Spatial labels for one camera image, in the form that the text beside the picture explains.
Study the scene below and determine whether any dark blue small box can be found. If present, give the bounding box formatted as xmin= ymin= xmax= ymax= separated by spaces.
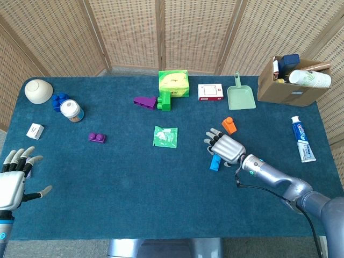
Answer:
xmin=278 ymin=54 xmax=300 ymax=71

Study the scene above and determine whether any purple hollow brick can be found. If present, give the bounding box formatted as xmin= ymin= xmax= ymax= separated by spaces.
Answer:
xmin=133 ymin=96 xmax=157 ymax=111

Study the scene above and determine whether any stack of white paper cups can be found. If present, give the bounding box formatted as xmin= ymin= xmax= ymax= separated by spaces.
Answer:
xmin=289 ymin=69 xmax=332 ymax=88

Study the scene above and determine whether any red white cardboard box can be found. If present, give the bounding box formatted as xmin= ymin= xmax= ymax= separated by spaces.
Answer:
xmin=197 ymin=83 xmax=224 ymax=102

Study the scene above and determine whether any long blue four-stud brick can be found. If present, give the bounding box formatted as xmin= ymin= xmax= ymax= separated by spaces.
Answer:
xmin=209 ymin=154 xmax=223 ymax=171

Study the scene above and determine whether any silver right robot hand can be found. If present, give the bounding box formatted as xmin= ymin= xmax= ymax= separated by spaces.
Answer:
xmin=204 ymin=128 xmax=247 ymax=169

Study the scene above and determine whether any green L-shaped brick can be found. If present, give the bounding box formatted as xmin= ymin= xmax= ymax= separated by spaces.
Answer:
xmin=157 ymin=91 xmax=172 ymax=112

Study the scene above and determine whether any blue felt table cloth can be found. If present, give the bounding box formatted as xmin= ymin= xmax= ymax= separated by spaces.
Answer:
xmin=5 ymin=76 xmax=338 ymax=241

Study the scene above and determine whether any green yellow tissue pack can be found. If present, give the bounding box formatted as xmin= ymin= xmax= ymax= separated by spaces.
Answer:
xmin=158 ymin=69 xmax=190 ymax=98

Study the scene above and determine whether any green foil sachet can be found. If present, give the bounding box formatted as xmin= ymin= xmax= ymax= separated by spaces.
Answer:
xmin=152 ymin=125 xmax=178 ymax=148

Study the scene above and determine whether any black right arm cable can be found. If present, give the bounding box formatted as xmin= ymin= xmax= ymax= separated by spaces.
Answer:
xmin=234 ymin=166 xmax=323 ymax=258

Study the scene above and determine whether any pale green plastic dustpan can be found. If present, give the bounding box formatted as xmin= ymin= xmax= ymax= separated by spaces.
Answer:
xmin=227 ymin=71 xmax=256 ymax=110

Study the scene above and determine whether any dark blue brick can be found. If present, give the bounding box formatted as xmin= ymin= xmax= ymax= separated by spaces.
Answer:
xmin=51 ymin=92 xmax=68 ymax=112

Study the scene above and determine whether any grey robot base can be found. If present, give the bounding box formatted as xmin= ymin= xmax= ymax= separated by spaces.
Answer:
xmin=106 ymin=238 xmax=224 ymax=258

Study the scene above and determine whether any small white cube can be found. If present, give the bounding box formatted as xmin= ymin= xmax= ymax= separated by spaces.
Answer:
xmin=26 ymin=123 xmax=45 ymax=140

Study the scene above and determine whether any beige bowl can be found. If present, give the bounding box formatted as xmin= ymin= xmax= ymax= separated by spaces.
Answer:
xmin=24 ymin=78 xmax=53 ymax=104

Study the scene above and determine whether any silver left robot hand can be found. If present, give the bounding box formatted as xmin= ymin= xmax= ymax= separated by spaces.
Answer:
xmin=0 ymin=146 xmax=53 ymax=211

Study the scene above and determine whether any small purple two-stud brick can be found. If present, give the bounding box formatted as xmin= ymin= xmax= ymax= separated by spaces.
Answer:
xmin=88 ymin=133 xmax=107 ymax=144

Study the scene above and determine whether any woven wicker folding screen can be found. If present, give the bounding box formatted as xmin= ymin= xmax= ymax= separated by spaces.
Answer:
xmin=0 ymin=0 xmax=344 ymax=186

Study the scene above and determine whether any clear jar with white lid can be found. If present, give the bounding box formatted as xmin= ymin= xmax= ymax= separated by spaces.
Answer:
xmin=60 ymin=99 xmax=84 ymax=123

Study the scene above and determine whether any brown cardboard box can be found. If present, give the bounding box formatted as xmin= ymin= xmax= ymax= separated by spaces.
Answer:
xmin=257 ymin=55 xmax=332 ymax=107

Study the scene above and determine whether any blue white toothpaste tube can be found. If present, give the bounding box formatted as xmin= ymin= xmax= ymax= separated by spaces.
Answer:
xmin=291 ymin=116 xmax=317 ymax=163

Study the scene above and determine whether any orange sloped brick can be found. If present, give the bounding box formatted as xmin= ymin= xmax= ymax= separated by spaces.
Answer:
xmin=221 ymin=117 xmax=238 ymax=135

